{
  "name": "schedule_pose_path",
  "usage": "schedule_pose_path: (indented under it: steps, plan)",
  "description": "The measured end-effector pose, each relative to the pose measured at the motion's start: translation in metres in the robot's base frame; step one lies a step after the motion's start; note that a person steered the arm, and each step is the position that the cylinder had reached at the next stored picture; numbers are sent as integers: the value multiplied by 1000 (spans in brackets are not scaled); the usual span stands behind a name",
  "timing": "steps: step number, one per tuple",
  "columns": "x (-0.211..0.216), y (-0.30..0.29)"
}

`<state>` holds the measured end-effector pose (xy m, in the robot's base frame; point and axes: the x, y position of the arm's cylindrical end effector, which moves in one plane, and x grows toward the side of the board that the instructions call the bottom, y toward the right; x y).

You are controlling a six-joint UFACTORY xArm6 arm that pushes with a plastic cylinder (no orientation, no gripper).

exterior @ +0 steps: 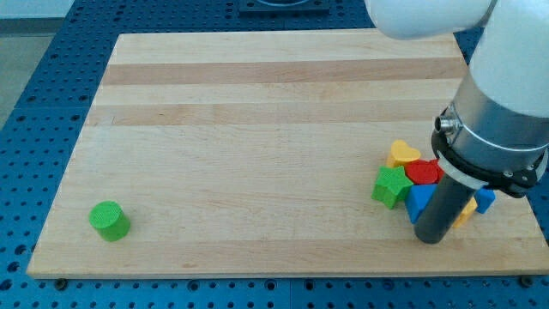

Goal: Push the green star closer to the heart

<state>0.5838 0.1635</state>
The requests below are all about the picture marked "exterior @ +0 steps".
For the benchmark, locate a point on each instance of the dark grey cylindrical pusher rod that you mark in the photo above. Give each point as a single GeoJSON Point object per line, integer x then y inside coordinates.
{"type": "Point", "coordinates": [445, 205]}

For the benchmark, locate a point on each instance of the black flange mount ring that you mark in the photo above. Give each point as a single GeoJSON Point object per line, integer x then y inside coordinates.
{"type": "Point", "coordinates": [476, 163]}

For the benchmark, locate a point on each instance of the green star block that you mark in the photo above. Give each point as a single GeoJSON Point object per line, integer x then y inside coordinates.
{"type": "Point", "coordinates": [391, 186]}

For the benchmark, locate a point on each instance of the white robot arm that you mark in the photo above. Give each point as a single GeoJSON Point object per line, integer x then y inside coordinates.
{"type": "Point", "coordinates": [494, 133]}

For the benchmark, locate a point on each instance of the yellow heart block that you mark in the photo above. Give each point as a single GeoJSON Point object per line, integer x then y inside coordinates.
{"type": "Point", "coordinates": [401, 154]}

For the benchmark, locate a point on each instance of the yellow block behind rod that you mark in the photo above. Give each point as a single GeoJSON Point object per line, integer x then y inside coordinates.
{"type": "Point", "coordinates": [466, 213]}

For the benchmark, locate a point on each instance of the blue triangular block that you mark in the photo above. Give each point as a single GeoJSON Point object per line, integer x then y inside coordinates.
{"type": "Point", "coordinates": [417, 199]}

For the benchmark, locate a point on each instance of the blue block at right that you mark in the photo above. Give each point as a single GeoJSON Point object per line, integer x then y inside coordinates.
{"type": "Point", "coordinates": [484, 199]}

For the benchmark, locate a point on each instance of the red round block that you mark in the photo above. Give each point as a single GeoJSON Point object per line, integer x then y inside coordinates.
{"type": "Point", "coordinates": [424, 172]}

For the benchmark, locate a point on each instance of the wooden board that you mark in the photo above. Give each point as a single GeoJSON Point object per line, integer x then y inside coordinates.
{"type": "Point", "coordinates": [254, 154]}

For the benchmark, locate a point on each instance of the green cylinder block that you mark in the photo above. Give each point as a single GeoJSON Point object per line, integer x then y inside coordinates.
{"type": "Point", "coordinates": [109, 221]}

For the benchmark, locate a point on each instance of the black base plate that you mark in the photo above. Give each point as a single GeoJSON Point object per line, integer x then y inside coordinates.
{"type": "Point", "coordinates": [248, 8]}

